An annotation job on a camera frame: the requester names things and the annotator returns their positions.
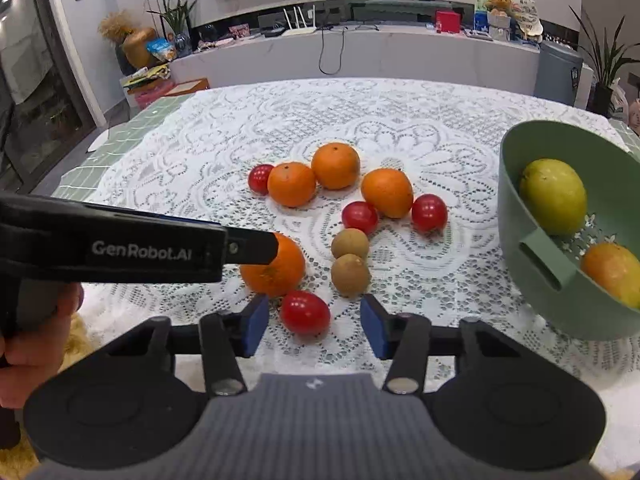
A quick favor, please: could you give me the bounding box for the orange-yellow mango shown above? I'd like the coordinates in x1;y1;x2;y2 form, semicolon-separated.
580;242;640;309

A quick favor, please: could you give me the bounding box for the red cherry tomato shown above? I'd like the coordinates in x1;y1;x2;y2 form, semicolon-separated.
411;193;449;232
341;201;379;235
279;290;332;337
248;164;275;196

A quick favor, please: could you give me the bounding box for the white low cabinet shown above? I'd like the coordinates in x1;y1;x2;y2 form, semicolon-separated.
167;25;593;108

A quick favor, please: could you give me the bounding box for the green checked tablecloth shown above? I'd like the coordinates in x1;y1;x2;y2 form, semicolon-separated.
50;91;640;201

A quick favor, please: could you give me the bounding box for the orange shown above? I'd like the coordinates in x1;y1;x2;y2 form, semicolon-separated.
267;161;318;208
311;142;361;191
360;167;415;219
239;232;307;298

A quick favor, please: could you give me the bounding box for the brown vase with dried grass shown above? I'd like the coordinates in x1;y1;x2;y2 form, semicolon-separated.
98;10;158;76

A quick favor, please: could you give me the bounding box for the blue snack bag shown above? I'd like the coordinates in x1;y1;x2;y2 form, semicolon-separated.
146;37;177;62

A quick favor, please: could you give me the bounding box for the brown longan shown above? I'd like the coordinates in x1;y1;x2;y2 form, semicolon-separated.
330;253;371;297

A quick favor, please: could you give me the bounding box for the wooden box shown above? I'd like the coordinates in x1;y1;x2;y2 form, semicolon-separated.
172;78;210;97

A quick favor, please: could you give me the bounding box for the potted plant in black pot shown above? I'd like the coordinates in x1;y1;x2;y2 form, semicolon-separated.
570;5;640;118

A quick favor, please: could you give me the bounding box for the white router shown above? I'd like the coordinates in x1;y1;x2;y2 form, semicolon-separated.
282;5;318;36

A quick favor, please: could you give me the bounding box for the person's left hand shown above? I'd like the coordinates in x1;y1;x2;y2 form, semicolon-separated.
0;282;84;409

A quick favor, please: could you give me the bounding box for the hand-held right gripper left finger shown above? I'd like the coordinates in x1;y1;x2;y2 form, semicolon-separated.
100;294;271;397

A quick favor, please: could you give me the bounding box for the black cable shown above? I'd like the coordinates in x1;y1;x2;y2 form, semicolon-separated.
318;25;346;76

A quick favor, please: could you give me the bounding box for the white lace tablecloth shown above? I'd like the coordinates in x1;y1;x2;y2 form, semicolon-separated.
60;77;640;471

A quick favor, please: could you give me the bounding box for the glass sliding door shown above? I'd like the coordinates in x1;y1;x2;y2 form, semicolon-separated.
0;0;108;193

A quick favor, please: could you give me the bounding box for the grey trash bin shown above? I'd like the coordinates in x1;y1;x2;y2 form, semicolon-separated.
532;40;584;107

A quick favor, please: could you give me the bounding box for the brown kiwi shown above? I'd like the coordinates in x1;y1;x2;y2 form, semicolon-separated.
331;228;371;261

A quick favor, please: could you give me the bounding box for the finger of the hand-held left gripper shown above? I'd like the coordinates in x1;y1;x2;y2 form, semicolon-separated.
223;228;279;267

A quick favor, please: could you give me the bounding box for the green plant in vase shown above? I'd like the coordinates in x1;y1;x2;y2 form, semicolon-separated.
147;0;201;58

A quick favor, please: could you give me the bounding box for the green plastic bowl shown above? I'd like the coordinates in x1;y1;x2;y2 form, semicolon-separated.
498;120;640;342

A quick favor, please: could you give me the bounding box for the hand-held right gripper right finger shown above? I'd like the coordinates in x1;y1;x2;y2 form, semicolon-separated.
360;294;531;395

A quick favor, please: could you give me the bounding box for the red box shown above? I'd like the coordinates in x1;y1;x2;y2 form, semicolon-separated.
435;10;462;34

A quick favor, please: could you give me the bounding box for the yellow-green round fruit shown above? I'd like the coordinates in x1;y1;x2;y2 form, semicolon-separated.
518;158;588;237

